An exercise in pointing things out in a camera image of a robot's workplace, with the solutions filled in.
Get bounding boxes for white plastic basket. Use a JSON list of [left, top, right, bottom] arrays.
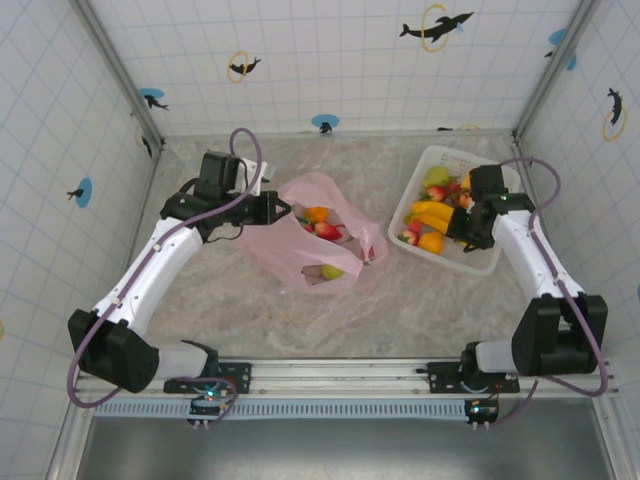
[[388, 145, 521, 279]]

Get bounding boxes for pink plastic bag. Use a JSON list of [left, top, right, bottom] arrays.
[[234, 172, 390, 295]]

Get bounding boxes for yellow fake bananas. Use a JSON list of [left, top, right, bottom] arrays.
[[410, 199, 456, 234]]

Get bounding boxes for aluminium back bar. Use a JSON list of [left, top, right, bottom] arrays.
[[162, 130, 516, 144]]

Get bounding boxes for penguin blue circle sticker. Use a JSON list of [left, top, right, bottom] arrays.
[[310, 113, 341, 135]]

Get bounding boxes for shark blue circle sticker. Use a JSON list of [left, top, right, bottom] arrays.
[[137, 87, 170, 112]]

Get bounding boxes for fish blue circle sticker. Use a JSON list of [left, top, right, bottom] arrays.
[[66, 177, 94, 208]]

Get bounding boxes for small circuit board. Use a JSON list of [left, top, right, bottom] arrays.
[[464, 397, 500, 431], [187, 392, 232, 429]]

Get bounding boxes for grey metal sheet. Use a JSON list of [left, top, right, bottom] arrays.
[[74, 417, 619, 480]]

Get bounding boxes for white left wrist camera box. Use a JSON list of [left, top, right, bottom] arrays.
[[238, 157, 277, 197]]

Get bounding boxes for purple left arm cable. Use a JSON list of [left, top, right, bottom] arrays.
[[68, 127, 265, 426]]

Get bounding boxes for black animal yellow ring sticker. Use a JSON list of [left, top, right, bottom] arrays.
[[134, 124, 154, 159]]

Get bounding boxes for aluminium frame post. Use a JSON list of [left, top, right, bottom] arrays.
[[512, 0, 601, 144], [69, 0, 167, 151]]

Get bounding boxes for small dolphin yellow ring sticker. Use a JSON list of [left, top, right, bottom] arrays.
[[227, 49, 263, 84]]

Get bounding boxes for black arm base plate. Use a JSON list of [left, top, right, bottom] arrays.
[[163, 360, 253, 396], [427, 360, 521, 395]]

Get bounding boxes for seahorse yellow ring sticker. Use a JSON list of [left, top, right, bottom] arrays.
[[601, 87, 629, 143]]

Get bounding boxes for large dolphin yellow ring sticker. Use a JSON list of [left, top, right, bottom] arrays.
[[398, 3, 475, 54]]

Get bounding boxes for blue patch wall sticker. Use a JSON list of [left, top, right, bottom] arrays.
[[543, 27, 579, 72]]

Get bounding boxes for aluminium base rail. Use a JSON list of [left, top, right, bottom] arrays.
[[74, 355, 622, 400]]

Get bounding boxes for white slotted cable duct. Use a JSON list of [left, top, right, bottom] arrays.
[[92, 398, 474, 420]]

